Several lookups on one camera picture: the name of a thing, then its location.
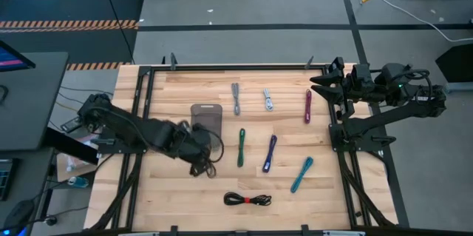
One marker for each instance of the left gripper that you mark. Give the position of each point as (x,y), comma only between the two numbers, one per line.
(196,141)

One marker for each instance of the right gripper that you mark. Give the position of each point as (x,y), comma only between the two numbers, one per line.
(358,84)

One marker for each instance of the translucent grey plastic bin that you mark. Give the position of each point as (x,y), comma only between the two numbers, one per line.
(207,114)

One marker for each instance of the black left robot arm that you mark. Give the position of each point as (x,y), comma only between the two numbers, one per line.
(129,125)

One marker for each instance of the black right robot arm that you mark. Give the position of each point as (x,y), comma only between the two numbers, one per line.
(391,115)

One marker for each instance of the black device at right edge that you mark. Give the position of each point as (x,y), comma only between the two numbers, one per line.
(236,67)

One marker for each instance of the blue water bottle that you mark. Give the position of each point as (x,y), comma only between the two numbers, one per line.
(78,182)

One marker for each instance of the black box on floor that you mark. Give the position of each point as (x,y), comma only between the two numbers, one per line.
(456,64)

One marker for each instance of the black flat device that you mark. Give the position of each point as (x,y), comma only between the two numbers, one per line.
(71,125)

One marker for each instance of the dark grey desk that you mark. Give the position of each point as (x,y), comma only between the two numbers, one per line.
(33,103)

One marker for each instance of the black hazard-striped floor mat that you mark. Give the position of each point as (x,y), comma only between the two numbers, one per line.
(74,6)

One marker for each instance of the black computer mouse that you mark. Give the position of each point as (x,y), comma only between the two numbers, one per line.
(18,214)

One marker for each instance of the black keyboard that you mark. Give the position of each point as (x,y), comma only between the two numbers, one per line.
(5,178)

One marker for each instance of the computer monitor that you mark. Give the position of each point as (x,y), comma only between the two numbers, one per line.
(11,58)

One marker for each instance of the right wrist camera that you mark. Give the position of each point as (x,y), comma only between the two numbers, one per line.
(336,65)

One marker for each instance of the silver metal bracket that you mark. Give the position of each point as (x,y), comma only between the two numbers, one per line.
(138,234)
(343,233)

